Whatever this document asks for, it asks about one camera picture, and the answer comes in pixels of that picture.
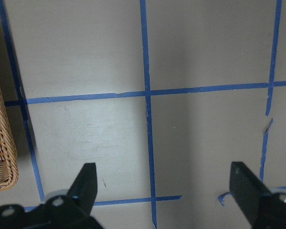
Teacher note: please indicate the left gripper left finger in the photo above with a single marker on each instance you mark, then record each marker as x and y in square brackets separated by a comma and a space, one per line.
[83, 190]

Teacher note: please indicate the brown wicker basket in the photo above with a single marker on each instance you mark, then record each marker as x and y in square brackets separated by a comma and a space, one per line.
[9, 173]

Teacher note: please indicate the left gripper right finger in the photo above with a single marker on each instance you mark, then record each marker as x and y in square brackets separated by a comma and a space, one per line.
[247, 190]

